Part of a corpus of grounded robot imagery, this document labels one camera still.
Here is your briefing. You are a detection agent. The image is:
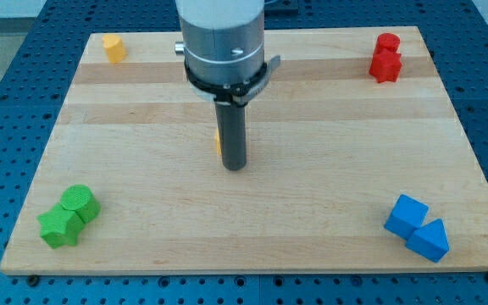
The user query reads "red star block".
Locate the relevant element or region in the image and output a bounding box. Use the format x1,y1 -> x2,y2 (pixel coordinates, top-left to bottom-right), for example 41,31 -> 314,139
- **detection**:
369,50 -> 402,83

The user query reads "black clamp ring mount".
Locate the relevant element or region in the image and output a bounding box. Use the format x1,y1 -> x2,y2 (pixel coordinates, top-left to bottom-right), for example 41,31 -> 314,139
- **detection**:
184,55 -> 281,106

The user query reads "green star block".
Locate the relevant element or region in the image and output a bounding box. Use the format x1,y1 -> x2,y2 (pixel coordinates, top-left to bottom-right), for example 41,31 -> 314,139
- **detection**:
37,203 -> 86,249

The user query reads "blue cube block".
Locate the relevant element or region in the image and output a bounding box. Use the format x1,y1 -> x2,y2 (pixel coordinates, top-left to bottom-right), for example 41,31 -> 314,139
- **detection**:
384,194 -> 429,240

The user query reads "wooden board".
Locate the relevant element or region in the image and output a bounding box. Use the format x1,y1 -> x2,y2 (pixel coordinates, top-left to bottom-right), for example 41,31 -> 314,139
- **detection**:
0,26 -> 488,275

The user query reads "red cylinder block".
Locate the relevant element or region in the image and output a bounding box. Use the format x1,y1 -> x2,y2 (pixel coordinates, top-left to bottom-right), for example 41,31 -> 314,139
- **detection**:
374,32 -> 401,54

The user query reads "green cylinder block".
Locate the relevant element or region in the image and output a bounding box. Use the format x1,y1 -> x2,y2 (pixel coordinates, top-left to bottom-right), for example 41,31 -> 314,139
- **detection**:
60,185 -> 101,224

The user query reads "yellow heart block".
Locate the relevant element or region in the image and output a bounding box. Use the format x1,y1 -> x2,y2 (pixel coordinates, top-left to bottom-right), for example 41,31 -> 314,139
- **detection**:
102,33 -> 127,64

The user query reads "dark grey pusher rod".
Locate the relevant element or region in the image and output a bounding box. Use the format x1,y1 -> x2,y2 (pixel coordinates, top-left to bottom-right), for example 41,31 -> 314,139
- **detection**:
215,103 -> 247,171

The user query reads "blue triangle block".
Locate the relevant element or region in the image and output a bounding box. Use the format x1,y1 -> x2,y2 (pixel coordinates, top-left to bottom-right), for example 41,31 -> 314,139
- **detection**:
406,219 -> 450,263

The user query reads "yellow hexagon block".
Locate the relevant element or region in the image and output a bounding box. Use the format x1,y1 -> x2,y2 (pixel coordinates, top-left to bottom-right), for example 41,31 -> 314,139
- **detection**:
214,129 -> 222,156

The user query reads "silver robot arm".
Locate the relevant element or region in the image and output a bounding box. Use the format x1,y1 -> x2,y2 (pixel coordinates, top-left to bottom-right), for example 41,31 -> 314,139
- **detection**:
175,0 -> 280,170

